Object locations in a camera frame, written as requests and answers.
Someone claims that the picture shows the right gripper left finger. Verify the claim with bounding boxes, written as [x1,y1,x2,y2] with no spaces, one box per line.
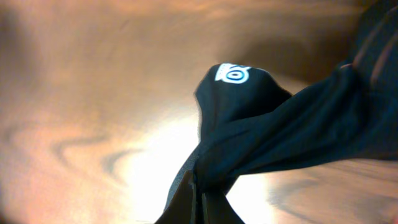
[155,148,198,224]

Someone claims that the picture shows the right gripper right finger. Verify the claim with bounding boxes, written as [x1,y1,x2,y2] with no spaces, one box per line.
[201,189,244,224]

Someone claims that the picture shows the black orange-patterned jersey shirt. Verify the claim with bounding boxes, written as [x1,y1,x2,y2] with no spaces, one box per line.
[181,1,397,192]

